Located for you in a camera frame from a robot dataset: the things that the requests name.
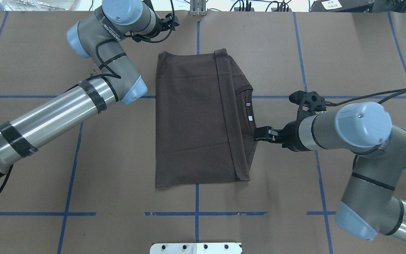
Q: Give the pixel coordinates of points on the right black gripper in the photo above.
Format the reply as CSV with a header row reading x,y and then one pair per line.
x,y
291,136

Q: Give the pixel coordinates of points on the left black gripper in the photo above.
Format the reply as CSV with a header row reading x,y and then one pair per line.
x,y
161,22

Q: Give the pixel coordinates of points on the dark brown t-shirt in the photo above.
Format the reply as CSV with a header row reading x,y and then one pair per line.
x,y
204,120

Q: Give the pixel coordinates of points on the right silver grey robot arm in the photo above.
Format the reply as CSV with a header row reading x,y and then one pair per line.
x,y
368,206

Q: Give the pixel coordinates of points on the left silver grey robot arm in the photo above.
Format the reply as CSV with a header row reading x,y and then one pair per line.
x,y
98,37

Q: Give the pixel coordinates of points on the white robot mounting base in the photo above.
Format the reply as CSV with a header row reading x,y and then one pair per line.
x,y
197,248

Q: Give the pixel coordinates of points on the aluminium frame post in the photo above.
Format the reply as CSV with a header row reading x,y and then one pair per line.
x,y
198,7

